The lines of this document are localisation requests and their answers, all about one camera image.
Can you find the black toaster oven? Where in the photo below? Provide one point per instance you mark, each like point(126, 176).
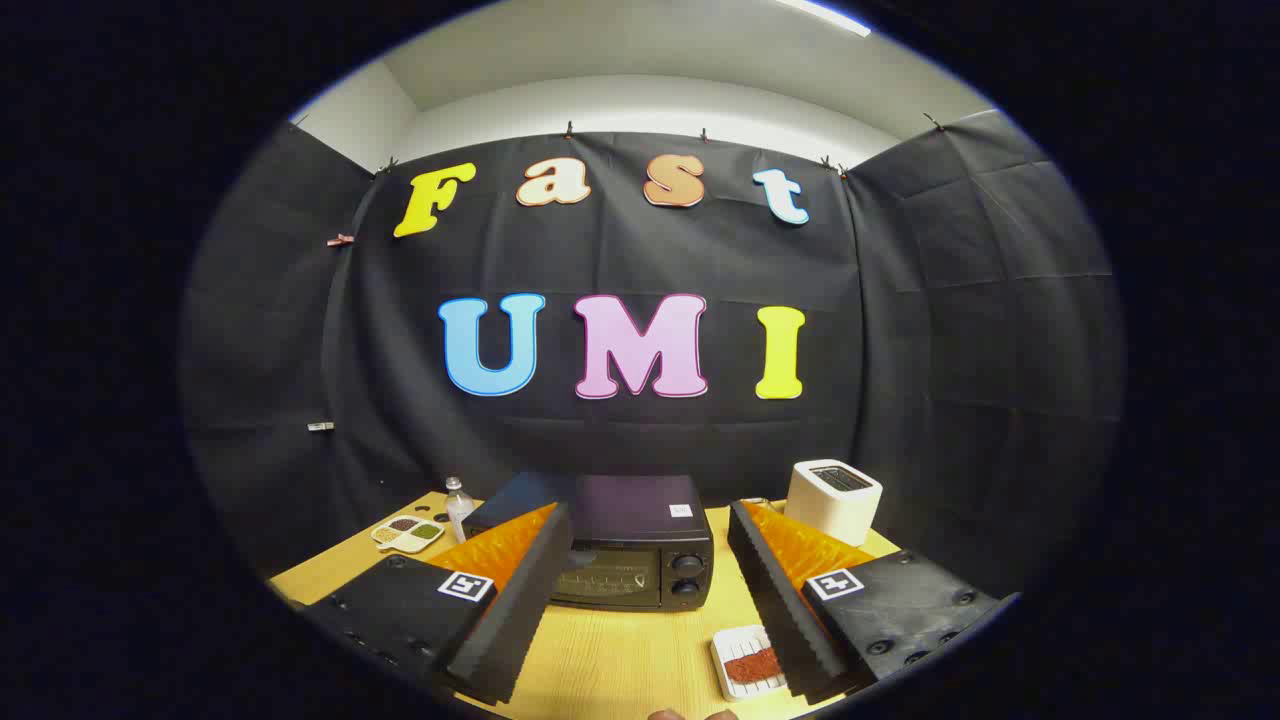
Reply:
point(640, 520)

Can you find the clear plastic bottle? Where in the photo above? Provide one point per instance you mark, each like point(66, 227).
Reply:
point(459, 510)

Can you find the white divided seasoning dish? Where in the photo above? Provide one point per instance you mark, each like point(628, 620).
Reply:
point(407, 533)

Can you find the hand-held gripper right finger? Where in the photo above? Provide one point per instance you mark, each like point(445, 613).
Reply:
point(775, 600)

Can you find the white ribbed plate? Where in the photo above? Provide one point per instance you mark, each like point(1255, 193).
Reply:
point(735, 640)

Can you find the white pop-up toaster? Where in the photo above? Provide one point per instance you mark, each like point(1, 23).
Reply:
point(830, 510)

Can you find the reddish brown meat piece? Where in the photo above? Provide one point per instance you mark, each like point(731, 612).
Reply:
point(750, 665)

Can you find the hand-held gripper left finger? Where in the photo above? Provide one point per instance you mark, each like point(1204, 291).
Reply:
point(520, 610)

